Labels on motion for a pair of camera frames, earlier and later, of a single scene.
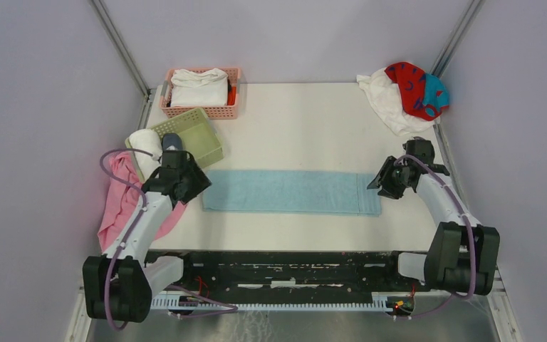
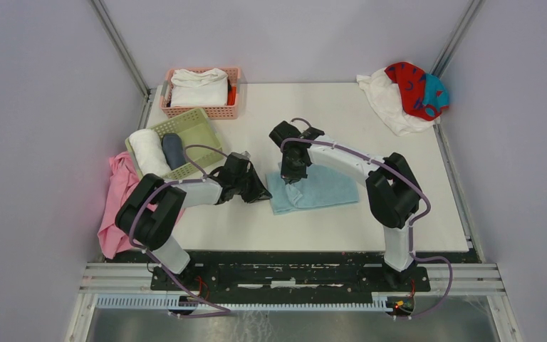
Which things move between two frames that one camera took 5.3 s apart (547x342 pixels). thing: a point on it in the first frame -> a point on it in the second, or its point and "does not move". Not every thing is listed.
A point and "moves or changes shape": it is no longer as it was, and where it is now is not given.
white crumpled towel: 387,100 does not move
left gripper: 201,182 -> 259,192
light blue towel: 311,192 moves or changes shape
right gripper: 382,178 -> 291,176
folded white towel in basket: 207,87 does not move
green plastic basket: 199,135 does not move
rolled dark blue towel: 171,139 does not move
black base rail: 230,271 does not move
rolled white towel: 148,140 does not move
